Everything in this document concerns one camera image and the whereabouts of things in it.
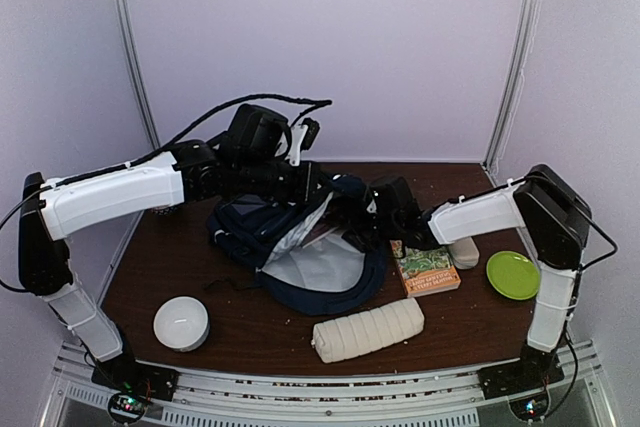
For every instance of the white front rail frame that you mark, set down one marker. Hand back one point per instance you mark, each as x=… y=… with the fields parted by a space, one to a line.
x=445 y=397

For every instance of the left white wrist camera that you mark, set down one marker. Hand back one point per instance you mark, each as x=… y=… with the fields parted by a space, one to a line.
x=304 y=135

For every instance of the purple cover paperback book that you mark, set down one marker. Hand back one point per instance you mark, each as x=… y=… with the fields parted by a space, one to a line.
x=319 y=232

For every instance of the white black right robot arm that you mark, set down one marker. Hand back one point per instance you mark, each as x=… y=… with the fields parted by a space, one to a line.
x=554 y=215

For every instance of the beige glasses case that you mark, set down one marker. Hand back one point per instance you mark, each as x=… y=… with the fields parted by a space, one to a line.
x=464 y=253

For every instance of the aluminium frame post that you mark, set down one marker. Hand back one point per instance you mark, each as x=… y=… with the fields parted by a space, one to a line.
x=510 y=98
x=135 y=72

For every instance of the white ceramic bowl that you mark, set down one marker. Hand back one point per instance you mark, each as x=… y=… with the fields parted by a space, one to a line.
x=181 y=324

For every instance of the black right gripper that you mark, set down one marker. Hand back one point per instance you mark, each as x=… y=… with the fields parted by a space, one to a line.
x=357 y=239

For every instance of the orange treehouse paperback book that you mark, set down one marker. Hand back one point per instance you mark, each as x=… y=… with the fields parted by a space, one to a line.
x=424 y=272

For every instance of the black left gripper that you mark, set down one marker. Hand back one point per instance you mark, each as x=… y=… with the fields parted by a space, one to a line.
x=303 y=192

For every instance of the left aluminium frame post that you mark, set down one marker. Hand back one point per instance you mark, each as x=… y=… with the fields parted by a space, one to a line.
x=135 y=72

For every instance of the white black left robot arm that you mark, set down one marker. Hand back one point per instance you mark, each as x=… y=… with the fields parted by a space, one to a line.
x=51 y=210

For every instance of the navy blue student backpack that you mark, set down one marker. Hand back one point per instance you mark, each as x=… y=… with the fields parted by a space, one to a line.
x=329 y=277

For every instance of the pink patterned small bowl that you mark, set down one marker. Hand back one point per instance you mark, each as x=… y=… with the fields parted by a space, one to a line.
x=165 y=210

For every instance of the green plate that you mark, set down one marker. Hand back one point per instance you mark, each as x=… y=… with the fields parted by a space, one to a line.
x=513 y=275

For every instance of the right aluminium frame post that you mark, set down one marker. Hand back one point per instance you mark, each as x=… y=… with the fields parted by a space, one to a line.
x=510 y=98

